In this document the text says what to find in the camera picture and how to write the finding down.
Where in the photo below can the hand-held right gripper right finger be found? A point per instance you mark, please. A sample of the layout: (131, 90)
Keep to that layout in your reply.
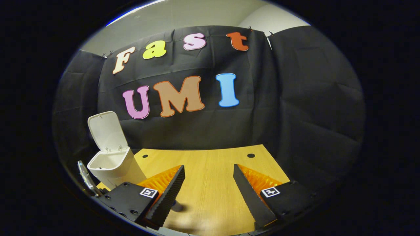
(251, 196)

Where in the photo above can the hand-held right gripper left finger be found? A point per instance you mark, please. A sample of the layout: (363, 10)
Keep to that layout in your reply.
(169, 193)

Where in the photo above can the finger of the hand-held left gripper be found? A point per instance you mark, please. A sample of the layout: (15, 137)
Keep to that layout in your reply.
(86, 178)

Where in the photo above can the white desktop garbage bin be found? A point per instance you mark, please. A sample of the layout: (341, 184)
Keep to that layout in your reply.
(115, 162)

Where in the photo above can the wooden desktop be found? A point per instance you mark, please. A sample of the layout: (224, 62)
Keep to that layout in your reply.
(210, 170)

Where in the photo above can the black backdrop cloth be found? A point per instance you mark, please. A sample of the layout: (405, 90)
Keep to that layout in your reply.
(279, 124)

